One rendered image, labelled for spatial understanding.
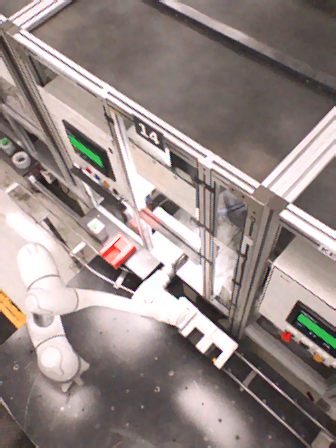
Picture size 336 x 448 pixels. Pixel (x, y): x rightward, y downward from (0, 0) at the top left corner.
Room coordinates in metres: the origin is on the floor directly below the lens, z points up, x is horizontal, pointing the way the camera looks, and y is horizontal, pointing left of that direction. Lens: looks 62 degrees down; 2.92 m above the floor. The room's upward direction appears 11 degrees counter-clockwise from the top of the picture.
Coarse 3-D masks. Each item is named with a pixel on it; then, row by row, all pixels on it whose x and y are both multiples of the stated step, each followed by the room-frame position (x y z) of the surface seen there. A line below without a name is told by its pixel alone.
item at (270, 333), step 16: (288, 240) 0.45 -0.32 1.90; (304, 240) 0.42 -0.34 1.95; (304, 256) 0.40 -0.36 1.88; (320, 256) 0.38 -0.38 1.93; (320, 272) 0.36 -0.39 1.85; (256, 304) 0.47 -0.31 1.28; (256, 320) 0.45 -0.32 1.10; (272, 336) 0.38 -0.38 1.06; (288, 352) 0.31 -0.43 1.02; (304, 352) 0.27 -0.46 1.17; (304, 368) 0.24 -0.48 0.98; (320, 368) 0.21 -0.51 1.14; (320, 384) 0.17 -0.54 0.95
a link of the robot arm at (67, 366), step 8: (64, 336) 0.61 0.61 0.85; (48, 344) 0.56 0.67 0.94; (56, 344) 0.56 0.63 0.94; (64, 344) 0.56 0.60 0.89; (40, 352) 0.53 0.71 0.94; (48, 352) 0.52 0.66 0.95; (56, 352) 0.51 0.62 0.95; (64, 352) 0.51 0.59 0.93; (72, 352) 0.53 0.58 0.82; (40, 360) 0.49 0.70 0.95; (48, 360) 0.49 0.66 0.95; (56, 360) 0.48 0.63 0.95; (64, 360) 0.48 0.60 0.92; (72, 360) 0.49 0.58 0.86; (40, 368) 0.46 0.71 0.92; (48, 368) 0.45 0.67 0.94; (56, 368) 0.45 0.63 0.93; (64, 368) 0.45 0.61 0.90; (72, 368) 0.45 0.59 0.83; (48, 376) 0.43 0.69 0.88; (56, 376) 0.42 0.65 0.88; (64, 376) 0.42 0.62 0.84; (72, 376) 0.43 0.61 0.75
